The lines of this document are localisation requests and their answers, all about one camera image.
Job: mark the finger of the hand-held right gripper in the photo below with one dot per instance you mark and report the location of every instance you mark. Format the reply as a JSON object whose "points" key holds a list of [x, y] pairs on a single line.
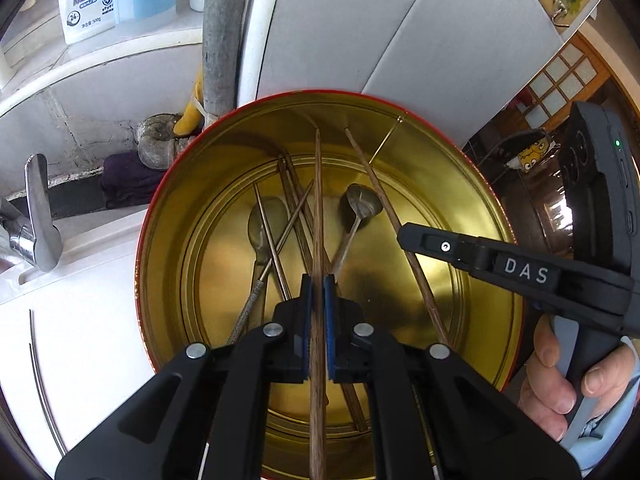
{"points": [[440, 247]]}

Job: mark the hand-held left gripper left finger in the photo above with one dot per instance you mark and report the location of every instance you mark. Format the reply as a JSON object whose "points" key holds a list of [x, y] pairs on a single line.
{"points": [[306, 320]]}

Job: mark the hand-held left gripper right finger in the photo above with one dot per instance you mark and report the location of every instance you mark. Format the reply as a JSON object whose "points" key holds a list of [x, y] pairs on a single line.
{"points": [[330, 320]]}

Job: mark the gold round tin container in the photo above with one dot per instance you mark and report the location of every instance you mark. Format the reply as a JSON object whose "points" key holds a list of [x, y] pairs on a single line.
{"points": [[430, 170]]}

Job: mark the steel chopstick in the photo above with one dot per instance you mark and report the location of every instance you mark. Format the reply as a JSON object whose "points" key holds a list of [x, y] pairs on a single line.
{"points": [[296, 215], [273, 245], [303, 195]]}

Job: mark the plain steel spoon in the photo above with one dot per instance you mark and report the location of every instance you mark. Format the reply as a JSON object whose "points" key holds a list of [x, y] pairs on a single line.
{"points": [[361, 200]]}

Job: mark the brown wooden chopstick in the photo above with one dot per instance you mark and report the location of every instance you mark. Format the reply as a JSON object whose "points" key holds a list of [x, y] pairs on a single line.
{"points": [[316, 210], [371, 185]]}

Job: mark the pair of dark chopsticks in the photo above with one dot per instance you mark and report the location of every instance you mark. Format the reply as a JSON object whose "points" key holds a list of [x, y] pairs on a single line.
{"points": [[293, 200]]}

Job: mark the grey pipe elbow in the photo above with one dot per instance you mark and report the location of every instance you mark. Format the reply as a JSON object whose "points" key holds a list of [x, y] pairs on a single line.
{"points": [[157, 140]]}

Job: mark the person's right hand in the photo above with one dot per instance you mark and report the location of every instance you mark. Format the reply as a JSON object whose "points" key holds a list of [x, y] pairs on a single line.
{"points": [[547, 390]]}

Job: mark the yellow cartoon figure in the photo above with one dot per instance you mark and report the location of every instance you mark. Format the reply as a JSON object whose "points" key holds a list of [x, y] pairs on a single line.
{"points": [[532, 156]]}

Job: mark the wooden lattice door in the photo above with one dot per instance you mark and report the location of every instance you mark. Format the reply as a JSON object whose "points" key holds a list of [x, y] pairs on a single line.
{"points": [[565, 85]]}

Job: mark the white sink cover board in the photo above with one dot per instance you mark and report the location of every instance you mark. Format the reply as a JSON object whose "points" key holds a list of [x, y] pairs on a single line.
{"points": [[90, 340]]}

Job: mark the dark cloth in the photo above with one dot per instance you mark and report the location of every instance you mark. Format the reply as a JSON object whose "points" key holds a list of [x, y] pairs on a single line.
{"points": [[132, 182]]}

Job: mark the chrome kitchen faucet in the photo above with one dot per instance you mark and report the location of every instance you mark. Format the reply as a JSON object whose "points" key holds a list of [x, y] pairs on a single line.
{"points": [[42, 220]]}

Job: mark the grey metal pipe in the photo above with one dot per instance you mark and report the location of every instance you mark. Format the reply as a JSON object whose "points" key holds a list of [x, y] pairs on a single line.
{"points": [[225, 35]]}

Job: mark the white pump soap bottle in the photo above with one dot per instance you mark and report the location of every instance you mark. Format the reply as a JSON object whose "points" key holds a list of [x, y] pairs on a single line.
{"points": [[87, 5]]}

